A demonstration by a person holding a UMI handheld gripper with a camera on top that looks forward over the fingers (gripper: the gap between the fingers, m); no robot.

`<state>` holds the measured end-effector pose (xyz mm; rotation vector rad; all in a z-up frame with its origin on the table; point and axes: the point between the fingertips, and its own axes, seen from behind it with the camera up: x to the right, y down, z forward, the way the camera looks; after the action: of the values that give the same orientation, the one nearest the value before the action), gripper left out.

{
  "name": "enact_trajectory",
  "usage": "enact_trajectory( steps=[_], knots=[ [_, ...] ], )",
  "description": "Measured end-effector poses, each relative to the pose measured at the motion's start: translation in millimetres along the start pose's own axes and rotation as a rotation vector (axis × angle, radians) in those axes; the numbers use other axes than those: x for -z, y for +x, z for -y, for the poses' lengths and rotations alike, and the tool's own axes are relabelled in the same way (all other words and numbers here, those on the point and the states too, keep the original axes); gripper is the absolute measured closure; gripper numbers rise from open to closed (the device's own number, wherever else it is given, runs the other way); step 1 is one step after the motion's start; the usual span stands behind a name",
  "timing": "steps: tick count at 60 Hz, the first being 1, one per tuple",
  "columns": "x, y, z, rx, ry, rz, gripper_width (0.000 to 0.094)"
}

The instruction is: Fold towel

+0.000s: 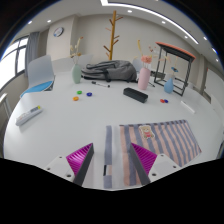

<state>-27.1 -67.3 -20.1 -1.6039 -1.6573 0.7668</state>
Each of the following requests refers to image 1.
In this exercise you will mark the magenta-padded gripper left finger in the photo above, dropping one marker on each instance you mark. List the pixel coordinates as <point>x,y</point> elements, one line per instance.
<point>80,159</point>

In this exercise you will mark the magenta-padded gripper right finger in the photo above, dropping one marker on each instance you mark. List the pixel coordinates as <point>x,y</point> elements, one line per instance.
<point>146,158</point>

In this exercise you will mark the striped towel with bear print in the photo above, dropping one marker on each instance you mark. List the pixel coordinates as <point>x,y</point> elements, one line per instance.
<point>173,136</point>

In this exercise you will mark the red round magnet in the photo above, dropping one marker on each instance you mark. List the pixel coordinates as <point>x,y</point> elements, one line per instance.
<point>162,100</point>

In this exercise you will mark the blue round magnet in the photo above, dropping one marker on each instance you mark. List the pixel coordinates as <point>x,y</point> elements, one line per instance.
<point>165,101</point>
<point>89,94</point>

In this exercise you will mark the orange round magnet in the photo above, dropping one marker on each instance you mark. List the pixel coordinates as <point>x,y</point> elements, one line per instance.
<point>76,98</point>

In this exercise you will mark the black rectangular case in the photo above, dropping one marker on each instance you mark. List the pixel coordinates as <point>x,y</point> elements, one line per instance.
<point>135,95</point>

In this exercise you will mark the white flat bar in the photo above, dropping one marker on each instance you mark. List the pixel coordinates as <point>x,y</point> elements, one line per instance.
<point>188,107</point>

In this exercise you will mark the white remote control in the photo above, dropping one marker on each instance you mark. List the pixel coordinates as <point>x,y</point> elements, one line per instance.
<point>29,115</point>

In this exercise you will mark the green round magnet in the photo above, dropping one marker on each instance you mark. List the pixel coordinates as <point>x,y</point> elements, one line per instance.
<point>79,92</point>

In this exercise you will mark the blue vase with dried flowers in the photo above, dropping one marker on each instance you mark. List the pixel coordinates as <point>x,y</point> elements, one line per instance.
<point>169,86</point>

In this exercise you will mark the black marker pen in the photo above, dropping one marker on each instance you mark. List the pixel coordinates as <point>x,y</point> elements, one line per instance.
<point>100,84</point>

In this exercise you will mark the pink vase with dried flowers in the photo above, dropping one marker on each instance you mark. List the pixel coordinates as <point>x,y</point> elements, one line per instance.
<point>144,78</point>

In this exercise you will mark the green vase with dried flowers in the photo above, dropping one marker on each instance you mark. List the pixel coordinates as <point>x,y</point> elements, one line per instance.
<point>76,74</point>

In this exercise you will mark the grey backpack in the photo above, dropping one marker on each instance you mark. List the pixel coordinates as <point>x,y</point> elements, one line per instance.
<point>113,70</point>

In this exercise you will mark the white chair with blue cushion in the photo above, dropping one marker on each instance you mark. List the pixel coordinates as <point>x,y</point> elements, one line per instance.
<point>39,71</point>

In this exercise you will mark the window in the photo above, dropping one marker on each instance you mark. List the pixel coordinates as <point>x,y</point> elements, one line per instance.
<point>10,65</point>

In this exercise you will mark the grey curtain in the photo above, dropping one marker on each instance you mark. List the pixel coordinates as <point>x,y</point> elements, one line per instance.
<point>32,50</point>

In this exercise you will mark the wooden coat rack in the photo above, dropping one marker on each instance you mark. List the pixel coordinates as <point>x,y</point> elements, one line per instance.
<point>112,36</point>

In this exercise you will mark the round ceiling spot lights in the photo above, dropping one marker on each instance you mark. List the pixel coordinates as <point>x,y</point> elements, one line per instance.
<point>49,21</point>

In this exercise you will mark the long ceiling light strip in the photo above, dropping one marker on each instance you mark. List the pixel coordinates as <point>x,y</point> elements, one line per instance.
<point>150,11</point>

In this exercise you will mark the black frame stand orange top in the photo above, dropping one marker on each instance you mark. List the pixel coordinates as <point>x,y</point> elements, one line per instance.
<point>175,50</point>

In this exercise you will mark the round wall clock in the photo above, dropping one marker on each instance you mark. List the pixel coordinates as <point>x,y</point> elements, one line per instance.
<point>58,31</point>

